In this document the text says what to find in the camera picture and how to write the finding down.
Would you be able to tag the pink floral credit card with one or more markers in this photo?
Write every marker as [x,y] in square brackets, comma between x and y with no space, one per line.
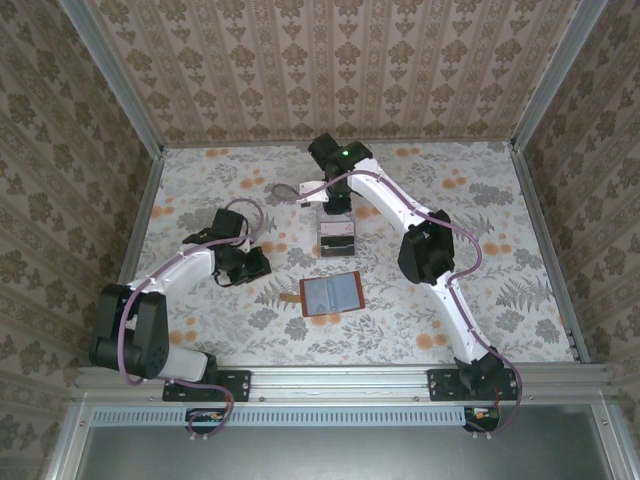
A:
[340,229]

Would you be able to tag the grey card with black stripe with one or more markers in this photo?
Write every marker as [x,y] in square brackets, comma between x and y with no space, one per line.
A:
[337,251]

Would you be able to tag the brown leather card holder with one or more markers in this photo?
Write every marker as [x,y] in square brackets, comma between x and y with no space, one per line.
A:
[330,295]

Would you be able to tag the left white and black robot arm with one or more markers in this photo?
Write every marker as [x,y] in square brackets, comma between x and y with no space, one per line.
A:
[180,272]

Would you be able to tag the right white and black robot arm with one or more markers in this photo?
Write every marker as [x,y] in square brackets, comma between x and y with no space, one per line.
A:
[385,192]

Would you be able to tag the grey metal panel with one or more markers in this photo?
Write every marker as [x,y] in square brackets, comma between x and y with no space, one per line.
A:
[340,455]

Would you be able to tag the aluminium table side rail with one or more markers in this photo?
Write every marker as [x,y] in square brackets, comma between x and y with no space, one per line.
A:
[130,240]
[550,250]

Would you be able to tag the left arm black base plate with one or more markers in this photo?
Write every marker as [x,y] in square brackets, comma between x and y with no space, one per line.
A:
[240,385]

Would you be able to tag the aluminium mounting rail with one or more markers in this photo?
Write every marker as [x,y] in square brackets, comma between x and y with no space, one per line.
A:
[340,382]

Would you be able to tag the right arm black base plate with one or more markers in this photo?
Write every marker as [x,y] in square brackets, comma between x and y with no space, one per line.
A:
[440,387]

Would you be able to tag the aluminium frame post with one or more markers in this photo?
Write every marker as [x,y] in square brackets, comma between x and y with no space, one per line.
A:
[555,75]
[115,80]

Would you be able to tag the aluminium lower frame strut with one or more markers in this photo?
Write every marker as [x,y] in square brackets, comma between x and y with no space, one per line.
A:
[70,445]
[615,445]

